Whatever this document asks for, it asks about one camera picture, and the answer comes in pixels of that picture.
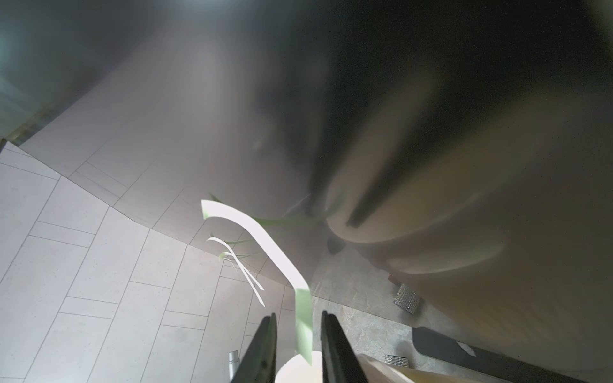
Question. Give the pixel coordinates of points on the silver glitter tube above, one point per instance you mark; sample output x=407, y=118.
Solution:
x=397, y=361

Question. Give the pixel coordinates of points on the black flat monitor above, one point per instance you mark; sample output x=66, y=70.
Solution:
x=465, y=147

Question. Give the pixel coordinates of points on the silver microphone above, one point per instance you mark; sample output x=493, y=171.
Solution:
x=233, y=364

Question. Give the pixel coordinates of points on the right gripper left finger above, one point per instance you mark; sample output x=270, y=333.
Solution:
x=259, y=361

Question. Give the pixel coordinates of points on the cream waste bin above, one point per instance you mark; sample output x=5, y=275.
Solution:
x=298, y=370

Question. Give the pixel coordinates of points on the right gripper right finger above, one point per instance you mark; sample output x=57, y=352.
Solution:
x=339, y=362

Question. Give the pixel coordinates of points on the green sticky note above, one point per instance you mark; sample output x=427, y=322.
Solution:
x=303, y=297
x=234, y=259
x=229, y=271

